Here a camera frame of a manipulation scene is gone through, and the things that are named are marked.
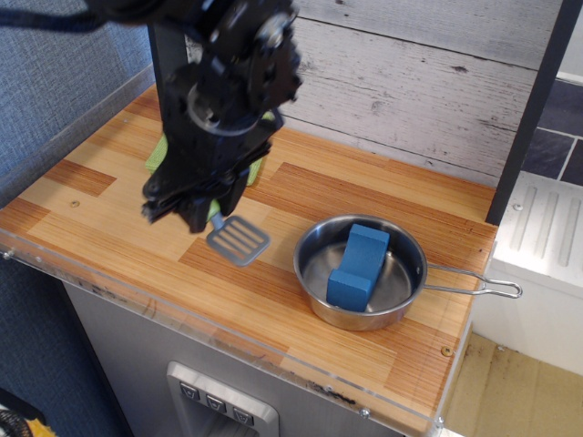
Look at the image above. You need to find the grey toy fridge cabinet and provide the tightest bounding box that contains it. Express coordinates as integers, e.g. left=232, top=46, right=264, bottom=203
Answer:
left=66, top=284, right=439, bottom=436

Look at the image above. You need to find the clear acrylic counter edge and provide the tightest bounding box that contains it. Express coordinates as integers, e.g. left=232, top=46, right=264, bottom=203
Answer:
left=1, top=231, right=472, bottom=436

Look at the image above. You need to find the white ribbed box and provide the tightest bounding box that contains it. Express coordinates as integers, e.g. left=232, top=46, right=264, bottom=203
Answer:
left=471, top=170, right=583, bottom=365

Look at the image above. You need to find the dark right upright post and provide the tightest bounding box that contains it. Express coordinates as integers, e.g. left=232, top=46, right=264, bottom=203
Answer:
left=486, top=0, right=582, bottom=226

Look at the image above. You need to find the blue wooden block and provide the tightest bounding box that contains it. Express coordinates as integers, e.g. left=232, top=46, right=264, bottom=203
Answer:
left=326, top=224, right=390, bottom=312

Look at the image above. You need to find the silver dispenser button panel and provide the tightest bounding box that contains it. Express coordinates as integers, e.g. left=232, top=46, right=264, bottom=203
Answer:
left=167, top=361, right=280, bottom=436

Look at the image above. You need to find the black yellow object corner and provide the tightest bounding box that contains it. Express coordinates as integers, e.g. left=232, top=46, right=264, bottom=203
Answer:
left=1, top=389, right=56, bottom=437

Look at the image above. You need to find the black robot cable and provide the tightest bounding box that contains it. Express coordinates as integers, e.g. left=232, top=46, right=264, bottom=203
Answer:
left=0, top=6, right=110, bottom=34

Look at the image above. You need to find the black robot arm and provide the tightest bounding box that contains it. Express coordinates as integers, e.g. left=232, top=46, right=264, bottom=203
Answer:
left=88, top=1, right=302, bottom=233

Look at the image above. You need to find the stainless steel pan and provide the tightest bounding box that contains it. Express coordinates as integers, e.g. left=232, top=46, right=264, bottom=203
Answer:
left=293, top=214, right=523, bottom=331

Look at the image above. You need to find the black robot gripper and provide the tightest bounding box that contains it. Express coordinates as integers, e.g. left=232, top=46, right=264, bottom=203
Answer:
left=142, top=64, right=283, bottom=234

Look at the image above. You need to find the green microfibre cloth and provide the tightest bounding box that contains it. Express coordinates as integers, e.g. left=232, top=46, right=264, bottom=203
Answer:
left=145, top=110, right=276, bottom=187

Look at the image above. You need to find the green handled grey spatula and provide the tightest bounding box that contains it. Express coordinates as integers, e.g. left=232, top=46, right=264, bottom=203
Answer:
left=206, top=200, right=271, bottom=267

